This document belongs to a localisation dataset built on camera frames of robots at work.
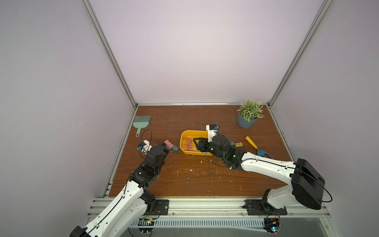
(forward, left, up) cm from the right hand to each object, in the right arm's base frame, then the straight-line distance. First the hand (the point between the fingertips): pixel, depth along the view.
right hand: (195, 137), depth 77 cm
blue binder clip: (+3, +14, -18) cm, 23 cm away
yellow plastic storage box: (+5, +6, -17) cm, 19 cm away
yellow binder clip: (+7, -28, -19) cm, 35 cm away
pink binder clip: (-1, +15, -6) cm, 16 cm away
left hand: (-1, +15, -2) cm, 15 cm away
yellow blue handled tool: (+2, -41, -21) cm, 46 cm away
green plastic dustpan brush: (+25, +43, -20) cm, 54 cm away
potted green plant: (+24, -34, -5) cm, 42 cm away
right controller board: (-35, -37, -21) cm, 55 cm away
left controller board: (-37, +24, -22) cm, 50 cm away
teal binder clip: (+8, -24, -19) cm, 31 cm away
